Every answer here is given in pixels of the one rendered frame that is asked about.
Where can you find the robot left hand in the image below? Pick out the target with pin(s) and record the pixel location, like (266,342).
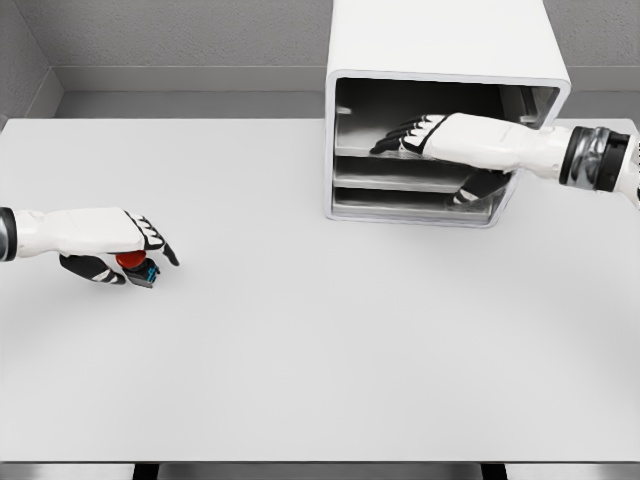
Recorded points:
(95,230)

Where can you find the red button load switch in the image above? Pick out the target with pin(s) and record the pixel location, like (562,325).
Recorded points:
(142,270)

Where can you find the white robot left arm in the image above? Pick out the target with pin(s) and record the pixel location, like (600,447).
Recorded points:
(25,232)

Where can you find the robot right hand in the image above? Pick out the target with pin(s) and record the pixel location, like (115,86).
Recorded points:
(470,140)

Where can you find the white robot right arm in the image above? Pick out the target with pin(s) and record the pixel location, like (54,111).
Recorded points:
(580,155)

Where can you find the grey metal cabinet drawer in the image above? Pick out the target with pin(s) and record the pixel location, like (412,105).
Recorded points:
(390,175)
(390,205)

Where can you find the white multi-storey storage cabinet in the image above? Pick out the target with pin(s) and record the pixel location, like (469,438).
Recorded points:
(440,40)

